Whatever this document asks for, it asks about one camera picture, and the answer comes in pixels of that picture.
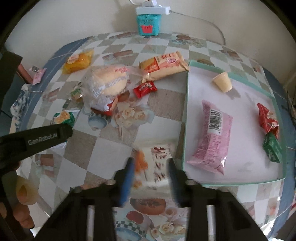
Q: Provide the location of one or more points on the round bun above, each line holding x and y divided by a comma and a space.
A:
108, 81

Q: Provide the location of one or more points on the small red white snack packet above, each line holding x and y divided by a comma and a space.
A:
108, 107

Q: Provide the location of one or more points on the dark furniture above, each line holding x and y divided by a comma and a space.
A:
9, 76

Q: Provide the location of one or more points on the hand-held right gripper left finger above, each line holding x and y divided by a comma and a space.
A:
126, 183

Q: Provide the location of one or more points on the pink snack packet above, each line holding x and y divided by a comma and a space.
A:
210, 141

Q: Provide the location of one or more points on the white calligraphy snack packet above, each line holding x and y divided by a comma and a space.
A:
155, 162

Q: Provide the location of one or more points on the orange cream long snack packet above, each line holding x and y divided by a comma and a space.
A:
165, 66

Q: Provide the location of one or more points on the round pastry green packet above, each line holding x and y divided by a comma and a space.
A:
76, 92

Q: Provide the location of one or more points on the small pink candy packet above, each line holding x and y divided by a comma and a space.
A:
39, 77

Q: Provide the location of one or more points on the teal box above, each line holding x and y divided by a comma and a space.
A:
148, 24

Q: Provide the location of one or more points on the crumpled blue white wrapper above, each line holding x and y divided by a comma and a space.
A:
19, 102

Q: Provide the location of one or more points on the green white cracker packet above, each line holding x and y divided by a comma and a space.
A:
63, 118

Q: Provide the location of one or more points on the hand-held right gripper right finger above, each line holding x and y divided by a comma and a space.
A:
174, 180

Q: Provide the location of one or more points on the large red snack packet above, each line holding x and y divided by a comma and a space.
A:
268, 118

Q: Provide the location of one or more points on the checkered printed tablecloth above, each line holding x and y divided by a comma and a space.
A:
161, 111

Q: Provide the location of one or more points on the jelly cup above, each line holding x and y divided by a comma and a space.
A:
223, 82

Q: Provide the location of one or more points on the dark green snack packet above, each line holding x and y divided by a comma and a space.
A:
272, 148

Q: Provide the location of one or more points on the person's left hand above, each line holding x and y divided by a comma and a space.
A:
23, 215

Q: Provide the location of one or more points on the yellow cake packet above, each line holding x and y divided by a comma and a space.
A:
77, 61

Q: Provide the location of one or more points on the small red candy packet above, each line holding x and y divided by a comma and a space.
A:
144, 89

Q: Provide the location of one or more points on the white tray with teal rim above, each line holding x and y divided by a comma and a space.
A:
245, 104

